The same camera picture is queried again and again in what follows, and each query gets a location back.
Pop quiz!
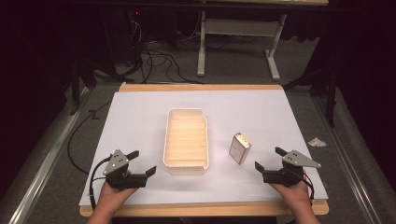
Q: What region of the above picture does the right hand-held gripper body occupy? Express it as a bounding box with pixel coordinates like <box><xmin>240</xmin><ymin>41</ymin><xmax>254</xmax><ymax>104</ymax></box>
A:
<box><xmin>262</xmin><ymin>149</ymin><xmax>322</xmax><ymax>189</ymax></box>

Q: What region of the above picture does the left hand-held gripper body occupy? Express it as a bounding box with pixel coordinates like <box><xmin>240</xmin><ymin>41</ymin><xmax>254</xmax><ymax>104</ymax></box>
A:
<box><xmin>103</xmin><ymin>148</ymin><xmax>148</xmax><ymax>191</ymax></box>

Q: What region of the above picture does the person's right hand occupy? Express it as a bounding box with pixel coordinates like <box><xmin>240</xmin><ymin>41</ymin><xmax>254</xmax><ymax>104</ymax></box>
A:
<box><xmin>269</xmin><ymin>173</ymin><xmax>313</xmax><ymax>214</ymax></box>

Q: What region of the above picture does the person's left hand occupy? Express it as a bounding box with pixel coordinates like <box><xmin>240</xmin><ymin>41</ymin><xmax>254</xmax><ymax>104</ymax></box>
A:
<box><xmin>97</xmin><ymin>169</ymin><xmax>138</xmax><ymax>214</ymax></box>

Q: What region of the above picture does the small white cardboard box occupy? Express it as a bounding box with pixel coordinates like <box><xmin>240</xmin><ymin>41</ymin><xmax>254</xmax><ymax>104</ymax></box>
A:
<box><xmin>228</xmin><ymin>132</ymin><xmax>252</xmax><ymax>165</ymax></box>

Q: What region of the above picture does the white paper sheet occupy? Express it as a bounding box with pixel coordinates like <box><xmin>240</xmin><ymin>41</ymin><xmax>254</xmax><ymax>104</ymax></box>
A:
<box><xmin>78</xmin><ymin>90</ymin><xmax>330</xmax><ymax>207</ymax></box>

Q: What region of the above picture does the crumpled white paper scrap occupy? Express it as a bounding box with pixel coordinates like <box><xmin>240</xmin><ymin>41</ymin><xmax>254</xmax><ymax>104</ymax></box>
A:
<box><xmin>307</xmin><ymin>136</ymin><xmax>328</xmax><ymax>148</ymax></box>

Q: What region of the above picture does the white divided storage tray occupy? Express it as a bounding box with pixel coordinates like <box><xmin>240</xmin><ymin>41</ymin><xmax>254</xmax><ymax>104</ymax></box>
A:
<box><xmin>163</xmin><ymin>107</ymin><xmax>210</xmax><ymax>176</ymax></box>

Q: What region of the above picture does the dark metal stand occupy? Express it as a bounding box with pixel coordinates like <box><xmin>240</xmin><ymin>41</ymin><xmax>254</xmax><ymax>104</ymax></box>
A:
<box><xmin>68</xmin><ymin>57</ymin><xmax>98</xmax><ymax>117</ymax></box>
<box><xmin>282</xmin><ymin>66</ymin><xmax>340</xmax><ymax>129</ymax></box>

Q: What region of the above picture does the dark computer tower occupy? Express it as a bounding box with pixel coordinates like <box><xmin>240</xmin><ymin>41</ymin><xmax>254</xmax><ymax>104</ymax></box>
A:
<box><xmin>123</xmin><ymin>8</ymin><xmax>149</xmax><ymax>64</ymax></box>

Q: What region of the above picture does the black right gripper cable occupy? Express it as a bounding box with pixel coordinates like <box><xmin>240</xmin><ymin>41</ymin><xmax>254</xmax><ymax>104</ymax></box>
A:
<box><xmin>291</xmin><ymin>169</ymin><xmax>316</xmax><ymax>205</ymax></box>

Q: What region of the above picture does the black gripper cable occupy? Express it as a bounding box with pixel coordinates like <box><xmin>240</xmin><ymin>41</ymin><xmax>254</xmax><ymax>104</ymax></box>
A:
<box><xmin>291</xmin><ymin>169</ymin><xmax>316</xmax><ymax>205</ymax></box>
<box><xmin>88</xmin><ymin>154</ymin><xmax>114</xmax><ymax>211</ymax></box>

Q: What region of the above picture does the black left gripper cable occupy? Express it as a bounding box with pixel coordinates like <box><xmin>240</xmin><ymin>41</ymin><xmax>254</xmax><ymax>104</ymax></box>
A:
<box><xmin>88</xmin><ymin>154</ymin><xmax>114</xmax><ymax>211</ymax></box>

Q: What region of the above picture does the black cable on floor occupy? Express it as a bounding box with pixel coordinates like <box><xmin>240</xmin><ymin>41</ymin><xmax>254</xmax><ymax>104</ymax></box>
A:
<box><xmin>66</xmin><ymin>100</ymin><xmax>114</xmax><ymax>175</ymax></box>

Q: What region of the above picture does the metal floor rail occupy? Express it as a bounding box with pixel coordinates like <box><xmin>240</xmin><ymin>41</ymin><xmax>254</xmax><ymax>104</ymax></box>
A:
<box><xmin>312</xmin><ymin>96</ymin><xmax>375</xmax><ymax>224</ymax></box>
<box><xmin>7</xmin><ymin>87</ymin><xmax>92</xmax><ymax>224</ymax></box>

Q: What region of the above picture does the tangle of black floor cables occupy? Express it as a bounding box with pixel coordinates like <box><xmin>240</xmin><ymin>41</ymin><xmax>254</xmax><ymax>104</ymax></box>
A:
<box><xmin>125</xmin><ymin>18</ymin><xmax>204</xmax><ymax>86</ymax></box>

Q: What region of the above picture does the white metal desk frame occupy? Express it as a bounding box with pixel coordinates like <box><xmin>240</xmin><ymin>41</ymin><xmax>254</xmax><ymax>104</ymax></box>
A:
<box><xmin>196</xmin><ymin>10</ymin><xmax>288</xmax><ymax>82</ymax></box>

